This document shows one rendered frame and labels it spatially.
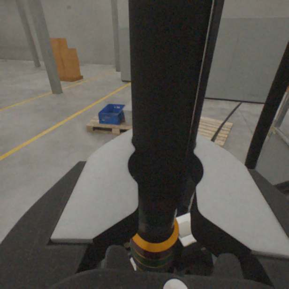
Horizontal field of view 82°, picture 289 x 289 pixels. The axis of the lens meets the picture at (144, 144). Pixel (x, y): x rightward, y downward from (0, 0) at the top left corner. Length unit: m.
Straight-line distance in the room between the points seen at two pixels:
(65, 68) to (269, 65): 7.26
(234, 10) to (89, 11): 8.73
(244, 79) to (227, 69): 0.53
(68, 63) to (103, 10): 6.34
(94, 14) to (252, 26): 10.59
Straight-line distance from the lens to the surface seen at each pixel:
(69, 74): 8.39
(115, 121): 3.28
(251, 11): 12.47
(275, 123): 1.60
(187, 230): 0.19
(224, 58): 5.60
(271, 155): 1.58
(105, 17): 13.77
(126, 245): 0.37
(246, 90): 5.85
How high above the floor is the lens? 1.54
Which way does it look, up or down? 32 degrees down
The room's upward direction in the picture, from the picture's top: 1 degrees clockwise
